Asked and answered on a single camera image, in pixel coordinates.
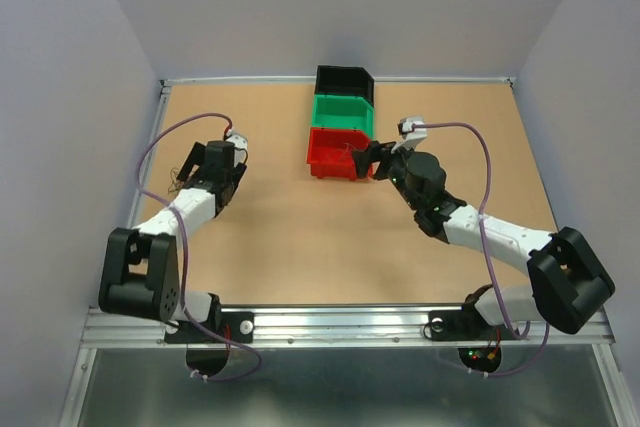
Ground black plastic bin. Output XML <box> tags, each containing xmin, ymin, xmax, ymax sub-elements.
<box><xmin>314</xmin><ymin>65</ymin><xmax>375</xmax><ymax>105</ymax></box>

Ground aluminium left rail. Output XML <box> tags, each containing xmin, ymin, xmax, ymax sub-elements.
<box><xmin>102</xmin><ymin>80</ymin><xmax>174</xmax><ymax>308</ymax></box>

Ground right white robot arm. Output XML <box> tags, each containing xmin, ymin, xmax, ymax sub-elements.
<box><xmin>352</xmin><ymin>141</ymin><xmax>615</xmax><ymax>337</ymax></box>

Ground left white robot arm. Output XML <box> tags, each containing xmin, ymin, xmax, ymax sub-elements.
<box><xmin>98</xmin><ymin>134</ymin><xmax>248</xmax><ymax>341</ymax></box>

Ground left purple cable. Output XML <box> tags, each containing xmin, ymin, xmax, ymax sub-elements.
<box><xmin>138</xmin><ymin>113</ymin><xmax>264</xmax><ymax>382</ymax></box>

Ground aluminium back rail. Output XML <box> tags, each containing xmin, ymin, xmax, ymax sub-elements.
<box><xmin>160</xmin><ymin>75</ymin><xmax>515</xmax><ymax>88</ymax></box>

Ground aluminium rail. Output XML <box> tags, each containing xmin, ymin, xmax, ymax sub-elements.
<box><xmin>160</xmin><ymin>75</ymin><xmax>515</xmax><ymax>88</ymax></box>
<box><xmin>79</xmin><ymin>302</ymin><xmax>615</xmax><ymax>349</ymax></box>
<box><xmin>102</xmin><ymin>80</ymin><xmax>174</xmax><ymax>308</ymax></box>

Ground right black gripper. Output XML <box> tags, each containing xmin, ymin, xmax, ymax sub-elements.
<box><xmin>351</xmin><ymin>138</ymin><xmax>421</xmax><ymax>211</ymax></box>

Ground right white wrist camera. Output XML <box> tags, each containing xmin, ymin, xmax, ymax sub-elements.
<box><xmin>391</xmin><ymin>116</ymin><xmax>428</xmax><ymax>153</ymax></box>

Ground aluminium front rail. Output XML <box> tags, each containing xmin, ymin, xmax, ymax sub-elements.
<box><xmin>79</xmin><ymin>302</ymin><xmax>615</xmax><ymax>349</ymax></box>

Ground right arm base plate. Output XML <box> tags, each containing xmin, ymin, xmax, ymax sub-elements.
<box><xmin>422</xmin><ymin>285</ymin><xmax>515</xmax><ymax>342</ymax></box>

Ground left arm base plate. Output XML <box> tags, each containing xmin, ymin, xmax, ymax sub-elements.
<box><xmin>163</xmin><ymin>310</ymin><xmax>255</xmax><ymax>345</ymax></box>

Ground green plastic bin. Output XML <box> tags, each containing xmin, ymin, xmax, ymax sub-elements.
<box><xmin>311</xmin><ymin>94</ymin><xmax>375</xmax><ymax>138</ymax></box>

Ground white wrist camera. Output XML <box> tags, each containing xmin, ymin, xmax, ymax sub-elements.
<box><xmin>391</xmin><ymin>116</ymin><xmax>428</xmax><ymax>153</ymax></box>
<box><xmin>223</xmin><ymin>131</ymin><xmax>248</xmax><ymax>150</ymax></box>

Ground wires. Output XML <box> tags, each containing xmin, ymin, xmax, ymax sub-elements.
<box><xmin>322</xmin><ymin>142</ymin><xmax>357</xmax><ymax>166</ymax></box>

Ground red plastic bin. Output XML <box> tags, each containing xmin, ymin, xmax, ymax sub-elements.
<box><xmin>307</xmin><ymin>127</ymin><xmax>370</xmax><ymax>181</ymax></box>

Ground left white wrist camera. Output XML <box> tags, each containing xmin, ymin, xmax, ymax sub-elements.
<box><xmin>223</xmin><ymin>131</ymin><xmax>248</xmax><ymax>150</ymax></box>

